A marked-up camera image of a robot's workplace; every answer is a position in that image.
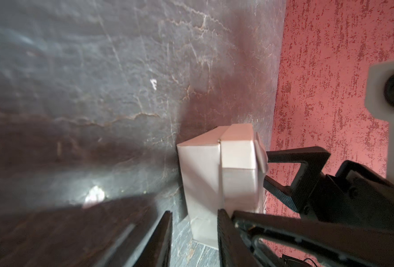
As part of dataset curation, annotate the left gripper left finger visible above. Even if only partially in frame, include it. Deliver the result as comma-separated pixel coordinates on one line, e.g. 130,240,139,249
133,210,173,267

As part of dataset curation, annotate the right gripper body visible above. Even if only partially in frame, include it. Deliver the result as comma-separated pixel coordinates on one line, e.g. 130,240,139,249
300,160,394,231

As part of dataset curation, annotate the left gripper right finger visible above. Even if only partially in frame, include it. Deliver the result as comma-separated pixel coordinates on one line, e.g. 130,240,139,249
217,209,270,267

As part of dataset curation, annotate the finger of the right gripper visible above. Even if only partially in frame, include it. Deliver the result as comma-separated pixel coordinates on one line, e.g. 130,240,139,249
232,211,394,267
263,146,330,213

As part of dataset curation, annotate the pink jewelry box base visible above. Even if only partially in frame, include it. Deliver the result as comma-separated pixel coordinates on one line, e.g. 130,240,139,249
177,126,228,250

